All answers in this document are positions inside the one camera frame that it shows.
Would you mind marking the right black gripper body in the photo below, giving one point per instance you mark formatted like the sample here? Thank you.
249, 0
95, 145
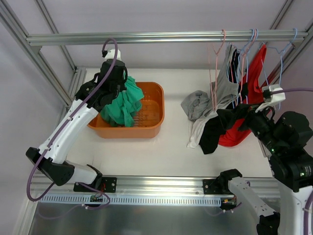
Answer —
246, 117

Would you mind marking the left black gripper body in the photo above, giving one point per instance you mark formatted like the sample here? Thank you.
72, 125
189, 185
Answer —
117, 86

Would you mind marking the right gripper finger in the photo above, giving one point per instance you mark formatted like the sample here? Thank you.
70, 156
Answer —
228, 117
247, 112

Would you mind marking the pink wire hanger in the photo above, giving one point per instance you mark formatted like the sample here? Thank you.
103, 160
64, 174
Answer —
216, 71
243, 52

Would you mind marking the green tank top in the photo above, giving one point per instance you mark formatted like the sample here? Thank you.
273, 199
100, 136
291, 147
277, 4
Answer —
123, 109

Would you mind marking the grey tank top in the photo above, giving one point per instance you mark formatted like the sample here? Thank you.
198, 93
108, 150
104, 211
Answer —
210, 98

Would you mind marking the white tank top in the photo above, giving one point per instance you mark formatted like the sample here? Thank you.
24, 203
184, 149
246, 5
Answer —
196, 132

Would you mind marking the blue wire hanger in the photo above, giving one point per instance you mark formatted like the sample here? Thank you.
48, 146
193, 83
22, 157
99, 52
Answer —
237, 71

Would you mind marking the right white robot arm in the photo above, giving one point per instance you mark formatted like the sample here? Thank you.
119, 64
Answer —
290, 163

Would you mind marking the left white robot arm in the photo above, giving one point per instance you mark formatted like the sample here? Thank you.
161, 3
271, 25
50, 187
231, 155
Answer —
50, 158

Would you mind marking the red tank top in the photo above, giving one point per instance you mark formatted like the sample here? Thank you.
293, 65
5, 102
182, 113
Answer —
233, 136

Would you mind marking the black tank top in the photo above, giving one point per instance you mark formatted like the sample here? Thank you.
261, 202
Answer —
213, 130

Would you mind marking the blue hanger with red top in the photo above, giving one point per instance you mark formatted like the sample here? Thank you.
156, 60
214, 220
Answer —
281, 53

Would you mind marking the orange plastic basket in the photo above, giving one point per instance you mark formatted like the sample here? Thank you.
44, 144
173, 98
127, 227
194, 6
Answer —
148, 120

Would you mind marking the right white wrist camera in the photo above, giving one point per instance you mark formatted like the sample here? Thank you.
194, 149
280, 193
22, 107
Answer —
272, 96

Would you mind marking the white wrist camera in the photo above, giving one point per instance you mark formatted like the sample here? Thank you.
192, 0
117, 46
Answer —
272, 96
111, 53

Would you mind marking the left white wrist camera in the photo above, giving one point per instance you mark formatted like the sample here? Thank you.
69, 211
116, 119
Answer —
111, 53

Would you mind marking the right aluminium frame post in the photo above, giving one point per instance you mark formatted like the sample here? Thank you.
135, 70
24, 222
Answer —
298, 47

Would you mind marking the aluminium frame post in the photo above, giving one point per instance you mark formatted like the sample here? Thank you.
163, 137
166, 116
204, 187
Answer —
298, 47
18, 32

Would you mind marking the aluminium hanging rail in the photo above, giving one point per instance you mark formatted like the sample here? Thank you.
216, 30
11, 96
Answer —
68, 39

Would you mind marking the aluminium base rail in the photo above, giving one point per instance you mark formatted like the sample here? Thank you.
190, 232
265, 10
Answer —
156, 186

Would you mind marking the white slotted cable duct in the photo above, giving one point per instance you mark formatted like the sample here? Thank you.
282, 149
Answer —
201, 201

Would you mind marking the left aluminium frame post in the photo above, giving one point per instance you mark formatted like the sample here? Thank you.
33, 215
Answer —
18, 32

